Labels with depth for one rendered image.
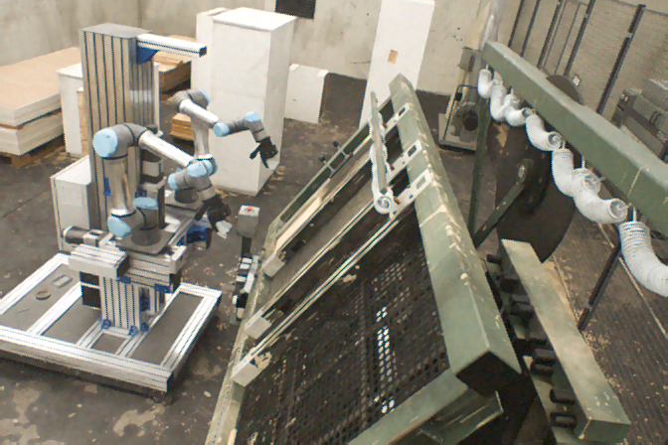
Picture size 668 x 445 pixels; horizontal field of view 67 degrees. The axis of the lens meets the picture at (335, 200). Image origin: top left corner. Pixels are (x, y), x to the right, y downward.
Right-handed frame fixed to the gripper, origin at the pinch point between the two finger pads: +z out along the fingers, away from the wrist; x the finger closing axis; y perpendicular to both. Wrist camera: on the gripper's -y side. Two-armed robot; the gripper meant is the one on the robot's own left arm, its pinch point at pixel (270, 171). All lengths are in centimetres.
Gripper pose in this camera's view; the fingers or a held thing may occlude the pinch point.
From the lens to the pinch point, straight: 291.2
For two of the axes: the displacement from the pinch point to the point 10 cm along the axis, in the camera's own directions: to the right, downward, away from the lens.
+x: 2.0, -4.4, 8.8
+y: 9.2, -2.1, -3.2
